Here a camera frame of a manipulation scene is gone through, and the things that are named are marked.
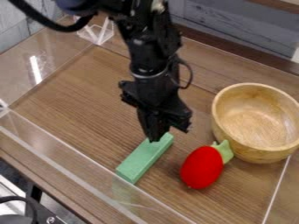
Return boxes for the green rectangular block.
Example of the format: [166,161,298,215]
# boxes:
[116,133,174,184]

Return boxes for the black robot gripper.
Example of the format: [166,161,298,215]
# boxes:
[119,73,192,142]

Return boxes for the clear acrylic corner bracket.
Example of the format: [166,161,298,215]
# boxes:
[76,17,115,46]

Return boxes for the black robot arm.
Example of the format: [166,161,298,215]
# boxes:
[55,0,192,142]

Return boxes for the clear acrylic tray wall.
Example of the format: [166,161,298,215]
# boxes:
[0,43,299,224]

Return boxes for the red plush strawberry toy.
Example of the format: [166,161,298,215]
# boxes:
[180,140,235,189]

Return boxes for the black table leg bracket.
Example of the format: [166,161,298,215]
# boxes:
[26,183,67,224]

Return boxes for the brown wooden bowl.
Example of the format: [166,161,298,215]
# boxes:
[211,83,299,164]

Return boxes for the black cable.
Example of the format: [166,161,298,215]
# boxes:
[7,0,98,33]

